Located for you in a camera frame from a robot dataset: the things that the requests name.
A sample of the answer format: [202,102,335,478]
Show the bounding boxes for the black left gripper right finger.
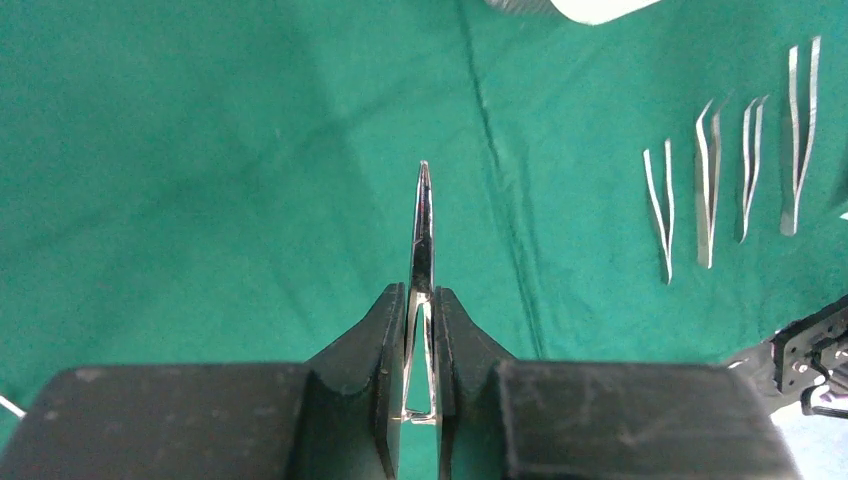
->
[433,288,800,479]

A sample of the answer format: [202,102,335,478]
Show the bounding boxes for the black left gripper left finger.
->
[26,283,406,479]

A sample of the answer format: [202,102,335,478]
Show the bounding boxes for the steel ring-handled hemostat clamp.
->
[401,160,438,426]

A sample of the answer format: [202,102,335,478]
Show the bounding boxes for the steel surgical forceps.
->
[642,138,676,285]

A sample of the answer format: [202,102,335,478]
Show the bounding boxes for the green surgical drape cloth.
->
[1,1,847,479]

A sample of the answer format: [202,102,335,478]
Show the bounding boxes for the steel needle holder clamp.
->
[738,95,769,243]

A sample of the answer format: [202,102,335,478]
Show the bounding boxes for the white sterile packet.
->
[485,0,660,26]

